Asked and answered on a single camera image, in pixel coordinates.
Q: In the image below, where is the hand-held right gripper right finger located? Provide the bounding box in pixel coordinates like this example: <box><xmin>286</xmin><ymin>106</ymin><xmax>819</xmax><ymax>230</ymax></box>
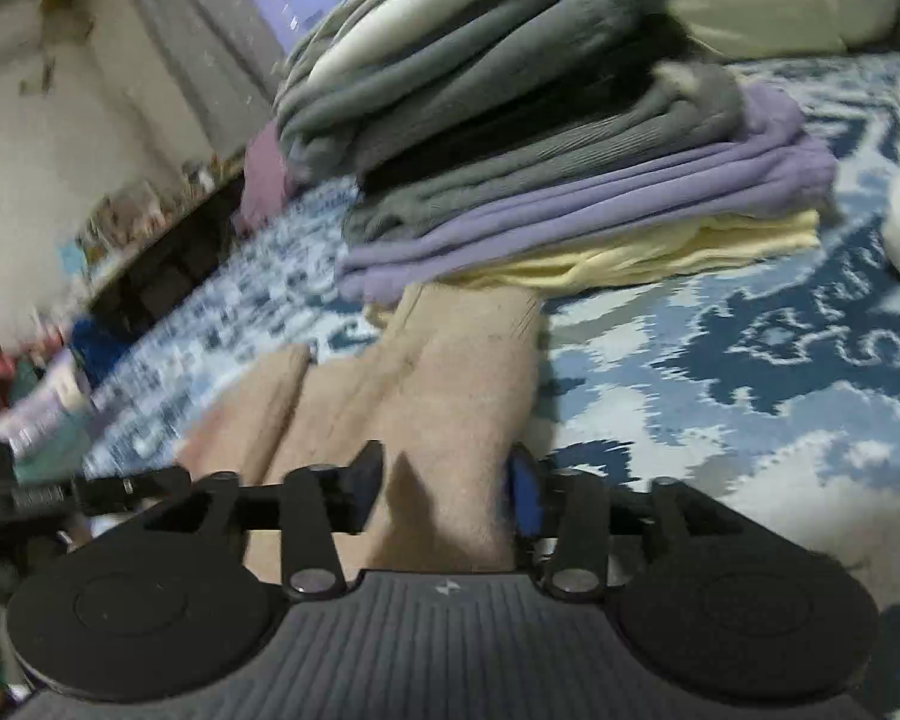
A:
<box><xmin>504</xmin><ymin>442</ymin><xmax>728</xmax><ymax>602</ymax></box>

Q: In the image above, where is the folded pale yellow garment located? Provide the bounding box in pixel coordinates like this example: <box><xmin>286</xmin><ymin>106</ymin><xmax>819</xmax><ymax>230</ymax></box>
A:
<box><xmin>364</xmin><ymin>210</ymin><xmax>822</xmax><ymax>327</ymax></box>

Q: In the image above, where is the folded cream white garment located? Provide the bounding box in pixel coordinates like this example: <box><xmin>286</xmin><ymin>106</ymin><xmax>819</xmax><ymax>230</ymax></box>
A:
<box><xmin>307</xmin><ymin>0</ymin><xmax>511</xmax><ymax>83</ymax></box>

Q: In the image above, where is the stack of folded clothes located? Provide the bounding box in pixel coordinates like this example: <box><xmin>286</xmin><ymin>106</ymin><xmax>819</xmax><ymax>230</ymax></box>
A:
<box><xmin>336</xmin><ymin>82</ymin><xmax>841</xmax><ymax>302</ymax></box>

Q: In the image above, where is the folded dark grey ribbed garment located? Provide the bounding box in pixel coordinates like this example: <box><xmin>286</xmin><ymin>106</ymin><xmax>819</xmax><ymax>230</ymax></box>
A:
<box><xmin>345</xmin><ymin>64</ymin><xmax>743</xmax><ymax>241</ymax></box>

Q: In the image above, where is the blue white patterned bedsheet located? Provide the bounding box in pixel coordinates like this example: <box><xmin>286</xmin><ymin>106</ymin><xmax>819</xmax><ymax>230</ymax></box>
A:
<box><xmin>82</xmin><ymin>52</ymin><xmax>900</xmax><ymax>720</ymax></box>

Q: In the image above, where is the grey curtain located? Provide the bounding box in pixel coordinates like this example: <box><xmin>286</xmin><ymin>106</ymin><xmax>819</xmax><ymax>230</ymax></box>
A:
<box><xmin>97</xmin><ymin>0</ymin><xmax>286</xmax><ymax>158</ymax></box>

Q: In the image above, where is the cluttered low shelf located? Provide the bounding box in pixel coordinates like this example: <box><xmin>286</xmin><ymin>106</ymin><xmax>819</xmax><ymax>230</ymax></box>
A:
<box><xmin>0</xmin><ymin>157</ymin><xmax>248</xmax><ymax>466</ymax></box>

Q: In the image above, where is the beige sweater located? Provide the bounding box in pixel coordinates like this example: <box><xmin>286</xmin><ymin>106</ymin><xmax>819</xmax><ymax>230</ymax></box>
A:
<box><xmin>176</xmin><ymin>281</ymin><xmax>548</xmax><ymax>586</ymax></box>

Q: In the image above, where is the mauve cloth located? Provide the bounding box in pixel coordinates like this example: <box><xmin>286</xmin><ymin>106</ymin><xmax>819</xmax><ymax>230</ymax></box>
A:
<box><xmin>232</xmin><ymin>120</ymin><xmax>301</xmax><ymax>233</ymax></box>

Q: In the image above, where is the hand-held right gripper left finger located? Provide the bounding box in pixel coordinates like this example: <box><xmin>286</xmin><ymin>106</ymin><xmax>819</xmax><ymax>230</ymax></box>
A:
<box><xmin>144</xmin><ymin>441</ymin><xmax>385</xmax><ymax>605</ymax></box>

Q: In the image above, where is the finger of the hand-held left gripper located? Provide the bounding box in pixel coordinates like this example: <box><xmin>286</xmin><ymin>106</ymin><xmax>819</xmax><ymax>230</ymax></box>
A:
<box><xmin>73</xmin><ymin>467</ymin><xmax>192</xmax><ymax>516</ymax></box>

